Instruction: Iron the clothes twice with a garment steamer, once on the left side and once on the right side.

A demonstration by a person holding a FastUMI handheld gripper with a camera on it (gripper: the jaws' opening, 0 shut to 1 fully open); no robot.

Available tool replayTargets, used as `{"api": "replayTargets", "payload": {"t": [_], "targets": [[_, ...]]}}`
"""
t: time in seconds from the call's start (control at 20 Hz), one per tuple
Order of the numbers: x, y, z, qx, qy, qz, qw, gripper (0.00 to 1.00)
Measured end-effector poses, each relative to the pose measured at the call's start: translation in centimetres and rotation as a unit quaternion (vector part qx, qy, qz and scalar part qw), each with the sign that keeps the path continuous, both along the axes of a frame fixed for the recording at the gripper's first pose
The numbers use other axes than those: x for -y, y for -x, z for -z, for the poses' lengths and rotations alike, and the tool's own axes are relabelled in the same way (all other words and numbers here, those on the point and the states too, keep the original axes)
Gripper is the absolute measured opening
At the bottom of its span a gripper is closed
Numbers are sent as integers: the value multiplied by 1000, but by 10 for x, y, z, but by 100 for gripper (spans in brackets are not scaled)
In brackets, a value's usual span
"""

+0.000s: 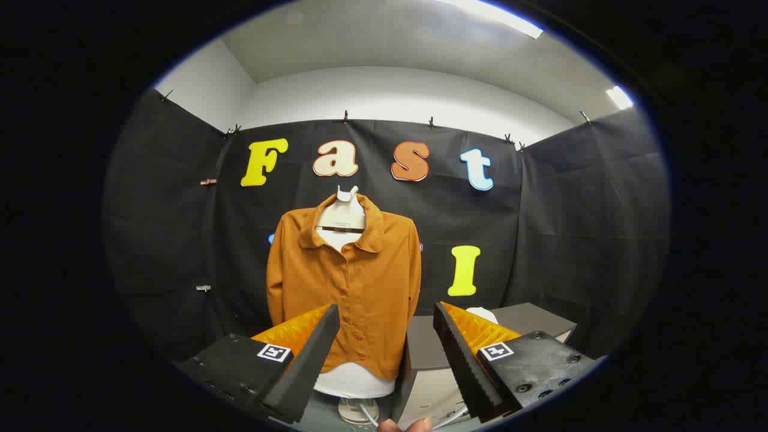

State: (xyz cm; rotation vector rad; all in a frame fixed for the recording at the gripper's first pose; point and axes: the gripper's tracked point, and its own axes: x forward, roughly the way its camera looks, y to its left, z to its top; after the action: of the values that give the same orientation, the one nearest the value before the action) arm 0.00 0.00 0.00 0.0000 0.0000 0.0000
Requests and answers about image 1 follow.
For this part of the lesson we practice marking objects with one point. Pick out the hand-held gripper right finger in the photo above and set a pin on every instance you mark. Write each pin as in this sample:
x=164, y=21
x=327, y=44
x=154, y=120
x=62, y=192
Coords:
x=462, y=360

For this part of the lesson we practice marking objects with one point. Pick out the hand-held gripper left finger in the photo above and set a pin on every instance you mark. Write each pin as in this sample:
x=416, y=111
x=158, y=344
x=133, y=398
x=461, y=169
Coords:
x=309, y=360

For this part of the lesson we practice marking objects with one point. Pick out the white garment steamer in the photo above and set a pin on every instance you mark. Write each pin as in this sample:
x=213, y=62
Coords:
x=482, y=313

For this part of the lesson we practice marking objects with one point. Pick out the orange-brown button shirt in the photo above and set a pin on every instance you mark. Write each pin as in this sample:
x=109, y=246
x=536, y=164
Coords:
x=372, y=282

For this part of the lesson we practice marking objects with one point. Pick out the grey cabinet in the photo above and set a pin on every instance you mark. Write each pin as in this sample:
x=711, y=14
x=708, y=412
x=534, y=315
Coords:
x=429, y=342

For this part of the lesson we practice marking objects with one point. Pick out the white round base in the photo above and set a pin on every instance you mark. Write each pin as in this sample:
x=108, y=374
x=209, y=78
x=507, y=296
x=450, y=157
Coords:
x=349, y=409

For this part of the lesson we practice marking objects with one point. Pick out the white mannequin torso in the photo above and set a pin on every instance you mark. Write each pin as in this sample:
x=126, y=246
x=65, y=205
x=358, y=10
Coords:
x=345, y=210

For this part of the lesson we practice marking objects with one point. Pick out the black backdrop cloth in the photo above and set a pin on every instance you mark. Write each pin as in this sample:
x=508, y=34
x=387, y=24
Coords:
x=564, y=228

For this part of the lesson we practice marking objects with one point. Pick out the small ceiling light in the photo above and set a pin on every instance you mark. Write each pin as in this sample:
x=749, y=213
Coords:
x=620, y=97

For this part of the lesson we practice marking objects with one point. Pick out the long ceiling light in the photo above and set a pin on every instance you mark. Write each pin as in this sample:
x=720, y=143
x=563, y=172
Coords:
x=495, y=17

